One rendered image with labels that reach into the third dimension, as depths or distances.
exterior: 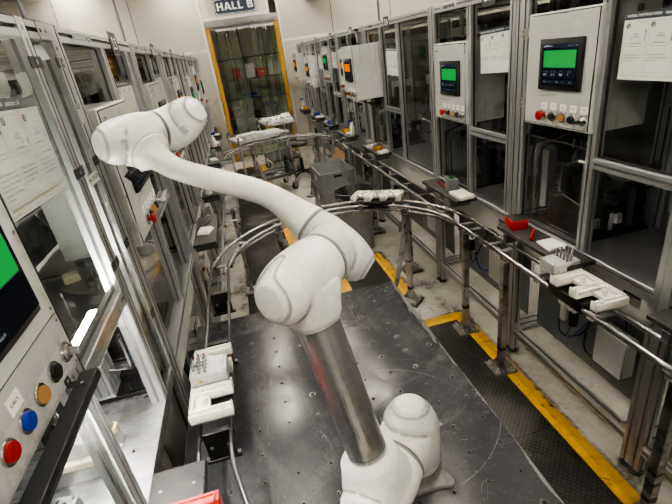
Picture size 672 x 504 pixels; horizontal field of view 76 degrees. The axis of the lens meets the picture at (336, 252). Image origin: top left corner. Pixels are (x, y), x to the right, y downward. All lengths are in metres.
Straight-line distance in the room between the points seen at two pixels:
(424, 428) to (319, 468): 0.42
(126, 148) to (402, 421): 0.98
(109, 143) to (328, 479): 1.13
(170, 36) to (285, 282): 8.64
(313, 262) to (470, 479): 0.88
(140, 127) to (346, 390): 0.78
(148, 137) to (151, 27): 8.28
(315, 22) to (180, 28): 2.51
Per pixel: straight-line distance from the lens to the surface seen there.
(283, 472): 1.56
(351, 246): 0.99
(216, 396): 1.62
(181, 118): 1.21
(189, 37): 9.32
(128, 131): 1.14
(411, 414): 1.27
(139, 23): 9.42
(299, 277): 0.86
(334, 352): 0.97
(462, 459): 1.54
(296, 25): 9.42
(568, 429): 2.61
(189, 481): 1.33
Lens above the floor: 1.87
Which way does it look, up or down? 25 degrees down
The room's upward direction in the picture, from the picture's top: 8 degrees counter-clockwise
